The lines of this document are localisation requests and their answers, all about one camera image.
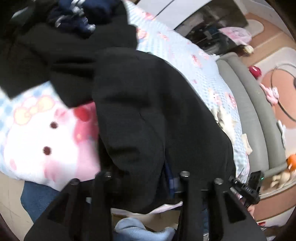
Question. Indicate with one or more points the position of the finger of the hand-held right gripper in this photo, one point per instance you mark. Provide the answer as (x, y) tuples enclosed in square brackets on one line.
[(234, 182)]

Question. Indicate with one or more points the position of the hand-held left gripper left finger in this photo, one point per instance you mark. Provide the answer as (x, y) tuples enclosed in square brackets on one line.
[(101, 192)]

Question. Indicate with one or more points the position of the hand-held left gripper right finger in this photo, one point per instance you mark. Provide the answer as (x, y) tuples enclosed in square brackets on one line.
[(172, 183)]

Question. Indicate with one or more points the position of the black jacket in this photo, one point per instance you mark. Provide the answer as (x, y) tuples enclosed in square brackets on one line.
[(150, 115)]

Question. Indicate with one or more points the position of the glass wardrobe with clothes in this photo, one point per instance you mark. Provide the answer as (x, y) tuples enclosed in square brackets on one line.
[(208, 27)]

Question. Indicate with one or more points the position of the beige plush toy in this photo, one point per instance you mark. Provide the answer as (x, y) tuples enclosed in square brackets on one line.
[(281, 178)]

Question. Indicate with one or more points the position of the small cream cloth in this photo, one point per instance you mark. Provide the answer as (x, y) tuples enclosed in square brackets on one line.
[(247, 143)]

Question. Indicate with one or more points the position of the orange toy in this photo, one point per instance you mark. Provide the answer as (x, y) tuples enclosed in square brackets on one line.
[(291, 162)]

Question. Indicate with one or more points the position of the light blue fleece cloth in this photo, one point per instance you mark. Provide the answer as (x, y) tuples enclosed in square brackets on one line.
[(143, 231)]

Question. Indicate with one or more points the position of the cream folded garment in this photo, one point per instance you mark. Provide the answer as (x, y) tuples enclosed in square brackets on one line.
[(225, 120)]

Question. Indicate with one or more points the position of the person's blue jeans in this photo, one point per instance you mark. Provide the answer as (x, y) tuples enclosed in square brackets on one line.
[(39, 199)]

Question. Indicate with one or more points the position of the grey padded bed headboard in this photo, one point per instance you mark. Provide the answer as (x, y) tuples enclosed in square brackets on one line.
[(254, 104)]

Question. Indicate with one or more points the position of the pink and white cat plush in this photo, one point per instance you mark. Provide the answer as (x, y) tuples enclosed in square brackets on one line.
[(270, 93)]

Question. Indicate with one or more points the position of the checkered cartoon printed blanket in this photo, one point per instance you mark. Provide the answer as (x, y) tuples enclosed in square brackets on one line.
[(34, 129)]

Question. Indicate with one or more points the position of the red plush toy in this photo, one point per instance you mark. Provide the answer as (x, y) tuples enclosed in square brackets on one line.
[(255, 71)]

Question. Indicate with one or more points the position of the yellow and white plush toy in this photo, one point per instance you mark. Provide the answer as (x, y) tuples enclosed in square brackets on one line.
[(248, 49)]

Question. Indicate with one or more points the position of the pink frilly umbrella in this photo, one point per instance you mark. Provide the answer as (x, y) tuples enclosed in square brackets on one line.
[(235, 36)]

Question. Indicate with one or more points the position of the navy printed garment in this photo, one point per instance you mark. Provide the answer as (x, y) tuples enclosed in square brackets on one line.
[(76, 20)]

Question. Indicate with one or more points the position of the white wardrobe panel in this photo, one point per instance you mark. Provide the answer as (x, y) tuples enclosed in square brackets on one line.
[(166, 7)]

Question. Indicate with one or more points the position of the thin wall hoop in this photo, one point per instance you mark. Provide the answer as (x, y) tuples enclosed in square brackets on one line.
[(272, 92)]

